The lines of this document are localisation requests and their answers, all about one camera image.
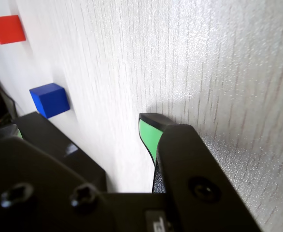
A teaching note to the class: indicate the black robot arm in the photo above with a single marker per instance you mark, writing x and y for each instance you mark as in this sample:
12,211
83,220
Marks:
59,145

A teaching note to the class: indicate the blue wooden cube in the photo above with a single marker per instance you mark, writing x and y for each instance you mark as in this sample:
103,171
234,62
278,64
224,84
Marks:
51,100

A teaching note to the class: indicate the red wooden cube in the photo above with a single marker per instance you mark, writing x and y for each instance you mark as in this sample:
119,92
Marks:
7,30

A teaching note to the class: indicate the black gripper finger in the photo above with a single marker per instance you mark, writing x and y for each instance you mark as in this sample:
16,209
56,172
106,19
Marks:
192,164
35,188

